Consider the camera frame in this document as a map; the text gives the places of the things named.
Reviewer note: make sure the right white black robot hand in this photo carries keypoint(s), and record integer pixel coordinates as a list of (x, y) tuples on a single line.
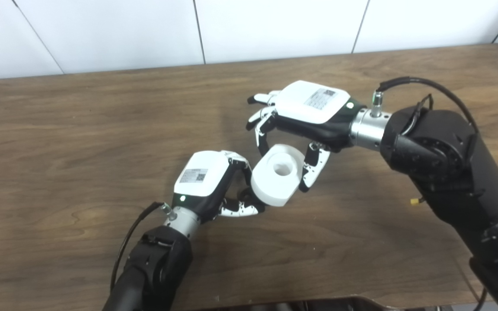
[(309, 103)]

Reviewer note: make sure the small yellow-tipped plug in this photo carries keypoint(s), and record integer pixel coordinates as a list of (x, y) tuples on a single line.
[(414, 201)]

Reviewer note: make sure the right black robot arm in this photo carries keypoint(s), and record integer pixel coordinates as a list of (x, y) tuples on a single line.
[(456, 172)]

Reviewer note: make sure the dark robot torso edge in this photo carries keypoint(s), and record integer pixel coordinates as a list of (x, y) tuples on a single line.
[(318, 304)]

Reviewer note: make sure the round white plastic piece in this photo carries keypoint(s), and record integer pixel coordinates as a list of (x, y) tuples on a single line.
[(272, 185)]

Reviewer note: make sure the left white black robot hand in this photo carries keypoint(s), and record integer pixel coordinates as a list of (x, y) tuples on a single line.
[(201, 172)]

